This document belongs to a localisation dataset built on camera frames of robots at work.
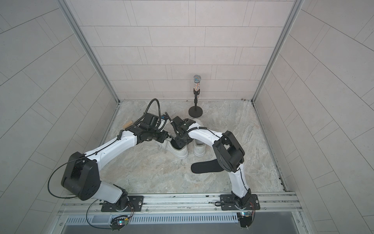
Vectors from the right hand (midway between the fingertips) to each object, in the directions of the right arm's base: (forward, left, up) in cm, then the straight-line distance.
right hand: (182, 143), depth 91 cm
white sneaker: (-9, 0, +4) cm, 10 cm away
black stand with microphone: (+26, -10, -1) cm, 28 cm away
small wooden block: (+18, +39, 0) cm, 43 cm away
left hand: (+2, +7, +8) cm, 11 cm away
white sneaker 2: (-8, -10, +7) cm, 15 cm away
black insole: (-15, -14, -3) cm, 20 cm away
